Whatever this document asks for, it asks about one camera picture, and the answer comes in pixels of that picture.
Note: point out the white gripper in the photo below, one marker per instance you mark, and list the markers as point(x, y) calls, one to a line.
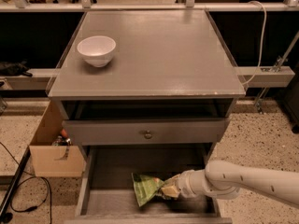
point(183, 183)

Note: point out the green jalapeno chip bag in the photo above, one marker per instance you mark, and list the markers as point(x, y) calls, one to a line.
point(147, 187)

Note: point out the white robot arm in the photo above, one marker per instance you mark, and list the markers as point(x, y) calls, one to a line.
point(223, 180)

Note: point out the round metal drawer knob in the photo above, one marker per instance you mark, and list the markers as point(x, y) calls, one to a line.
point(147, 135)

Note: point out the closed grey top drawer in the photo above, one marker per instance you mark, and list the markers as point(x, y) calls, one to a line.
point(131, 132)

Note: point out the open grey middle drawer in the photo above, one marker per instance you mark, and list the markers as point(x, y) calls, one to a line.
point(107, 194)

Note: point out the grey wooden drawer cabinet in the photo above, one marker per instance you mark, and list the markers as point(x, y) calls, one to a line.
point(168, 64)

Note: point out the items inside cardboard box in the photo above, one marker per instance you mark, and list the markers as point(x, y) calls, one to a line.
point(62, 139)

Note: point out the cardboard box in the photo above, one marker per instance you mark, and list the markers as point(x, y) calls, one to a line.
point(49, 159)

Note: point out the white bowl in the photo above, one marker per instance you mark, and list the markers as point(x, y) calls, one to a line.
point(97, 50)

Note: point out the black cloth bundle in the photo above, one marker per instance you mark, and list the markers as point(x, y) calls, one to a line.
point(8, 69)

